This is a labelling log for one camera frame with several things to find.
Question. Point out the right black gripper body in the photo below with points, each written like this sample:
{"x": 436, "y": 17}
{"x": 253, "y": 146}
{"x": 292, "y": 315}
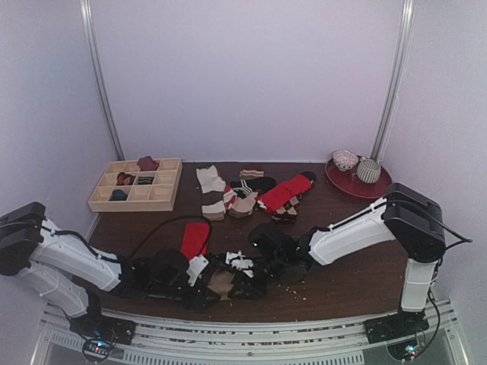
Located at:
{"x": 253, "y": 281}

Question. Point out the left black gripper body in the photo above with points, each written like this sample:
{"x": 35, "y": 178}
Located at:
{"x": 160, "y": 290}

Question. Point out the tan brown sock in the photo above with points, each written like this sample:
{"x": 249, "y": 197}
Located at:
{"x": 222, "y": 283}

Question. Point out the red and beige sock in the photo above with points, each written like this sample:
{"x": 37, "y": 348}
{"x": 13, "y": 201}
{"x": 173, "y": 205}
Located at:
{"x": 195, "y": 240}

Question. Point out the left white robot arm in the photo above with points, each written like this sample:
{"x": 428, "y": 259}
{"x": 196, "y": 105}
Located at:
{"x": 35, "y": 249}

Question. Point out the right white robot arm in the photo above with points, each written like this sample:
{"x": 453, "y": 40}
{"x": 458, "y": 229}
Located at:
{"x": 403, "y": 215}

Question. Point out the argyle brown sock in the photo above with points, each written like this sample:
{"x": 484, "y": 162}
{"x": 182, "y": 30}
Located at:
{"x": 288, "y": 213}

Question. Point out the red folded sock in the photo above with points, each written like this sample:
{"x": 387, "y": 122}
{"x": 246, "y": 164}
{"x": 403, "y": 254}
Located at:
{"x": 281, "y": 194}

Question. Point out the tan sock pair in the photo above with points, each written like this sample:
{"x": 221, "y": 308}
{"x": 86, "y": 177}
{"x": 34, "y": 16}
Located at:
{"x": 243, "y": 207}

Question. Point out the black white striped sock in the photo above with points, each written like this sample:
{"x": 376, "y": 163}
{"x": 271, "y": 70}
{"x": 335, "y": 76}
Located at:
{"x": 246, "y": 187}

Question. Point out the red white striped sock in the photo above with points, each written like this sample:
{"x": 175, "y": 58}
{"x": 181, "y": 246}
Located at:
{"x": 229, "y": 197}

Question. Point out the beige brown sock pile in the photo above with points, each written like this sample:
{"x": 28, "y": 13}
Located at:
{"x": 215, "y": 211}

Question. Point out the small striped folded sock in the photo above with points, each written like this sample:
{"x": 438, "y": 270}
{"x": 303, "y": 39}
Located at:
{"x": 251, "y": 174}

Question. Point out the wooden compartment tray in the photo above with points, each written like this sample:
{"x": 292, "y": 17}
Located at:
{"x": 160, "y": 196}

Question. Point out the teal rolled sock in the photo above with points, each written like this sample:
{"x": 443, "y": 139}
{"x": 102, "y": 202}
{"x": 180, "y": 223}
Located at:
{"x": 118, "y": 195}

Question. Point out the black striped rolled sock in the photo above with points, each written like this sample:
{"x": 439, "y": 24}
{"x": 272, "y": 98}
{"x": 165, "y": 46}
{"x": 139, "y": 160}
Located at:
{"x": 145, "y": 180}

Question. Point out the red black rolled sock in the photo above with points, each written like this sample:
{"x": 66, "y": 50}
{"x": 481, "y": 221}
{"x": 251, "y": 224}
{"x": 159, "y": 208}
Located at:
{"x": 124, "y": 179}

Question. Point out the beige white folded sock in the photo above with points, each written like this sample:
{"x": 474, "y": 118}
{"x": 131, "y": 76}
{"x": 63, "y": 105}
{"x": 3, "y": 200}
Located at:
{"x": 210, "y": 180}

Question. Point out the maroon rolled sock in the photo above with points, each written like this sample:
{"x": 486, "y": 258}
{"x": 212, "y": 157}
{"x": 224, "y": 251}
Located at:
{"x": 147, "y": 163}

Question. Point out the white patterned bowl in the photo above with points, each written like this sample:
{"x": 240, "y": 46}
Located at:
{"x": 345, "y": 160}

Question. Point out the red round plate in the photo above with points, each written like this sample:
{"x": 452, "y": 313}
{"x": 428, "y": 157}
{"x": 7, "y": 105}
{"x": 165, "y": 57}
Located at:
{"x": 349, "y": 183}

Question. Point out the striped ceramic cup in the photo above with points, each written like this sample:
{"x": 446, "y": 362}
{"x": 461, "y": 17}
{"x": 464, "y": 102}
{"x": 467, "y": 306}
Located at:
{"x": 368, "y": 171}

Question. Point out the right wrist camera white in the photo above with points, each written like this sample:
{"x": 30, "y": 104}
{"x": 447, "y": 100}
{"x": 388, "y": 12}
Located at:
{"x": 240, "y": 262}

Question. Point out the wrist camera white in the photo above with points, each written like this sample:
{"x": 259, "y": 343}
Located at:
{"x": 201, "y": 268}
{"x": 240, "y": 262}

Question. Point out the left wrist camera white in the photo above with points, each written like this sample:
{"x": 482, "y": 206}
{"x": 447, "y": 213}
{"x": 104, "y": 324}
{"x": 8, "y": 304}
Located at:
{"x": 201, "y": 268}

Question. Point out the metal base rail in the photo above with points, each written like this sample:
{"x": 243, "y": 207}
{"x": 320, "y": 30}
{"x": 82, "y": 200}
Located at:
{"x": 333, "y": 341}

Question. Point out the right aluminium frame post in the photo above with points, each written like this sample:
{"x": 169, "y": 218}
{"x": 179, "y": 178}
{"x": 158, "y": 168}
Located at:
{"x": 398, "y": 72}

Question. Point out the aluminium frame post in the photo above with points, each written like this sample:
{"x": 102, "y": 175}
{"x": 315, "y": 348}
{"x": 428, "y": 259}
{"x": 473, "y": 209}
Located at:
{"x": 398, "y": 72}
{"x": 100, "y": 84}

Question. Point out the left aluminium frame post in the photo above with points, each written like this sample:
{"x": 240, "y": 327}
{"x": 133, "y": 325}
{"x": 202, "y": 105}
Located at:
{"x": 100, "y": 84}

